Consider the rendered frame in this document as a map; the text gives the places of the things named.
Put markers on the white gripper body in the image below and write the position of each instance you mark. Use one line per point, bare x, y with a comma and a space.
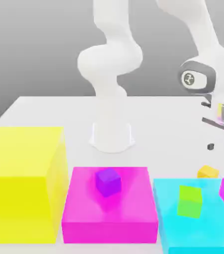
223, 132

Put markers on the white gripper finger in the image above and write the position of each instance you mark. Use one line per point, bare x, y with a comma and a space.
210, 146

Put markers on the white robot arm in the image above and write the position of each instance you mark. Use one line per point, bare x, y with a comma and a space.
111, 59

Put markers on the small orange cube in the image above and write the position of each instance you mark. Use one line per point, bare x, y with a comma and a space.
208, 172

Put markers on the small green cube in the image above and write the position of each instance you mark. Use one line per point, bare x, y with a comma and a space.
189, 202

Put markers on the small purple cube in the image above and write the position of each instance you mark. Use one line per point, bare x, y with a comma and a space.
108, 184

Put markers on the large cyan box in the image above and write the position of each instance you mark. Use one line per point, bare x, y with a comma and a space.
207, 232

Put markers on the large magenta box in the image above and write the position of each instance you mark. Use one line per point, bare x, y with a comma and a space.
123, 214

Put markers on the large yellow box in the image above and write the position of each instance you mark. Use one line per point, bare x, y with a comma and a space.
18, 188

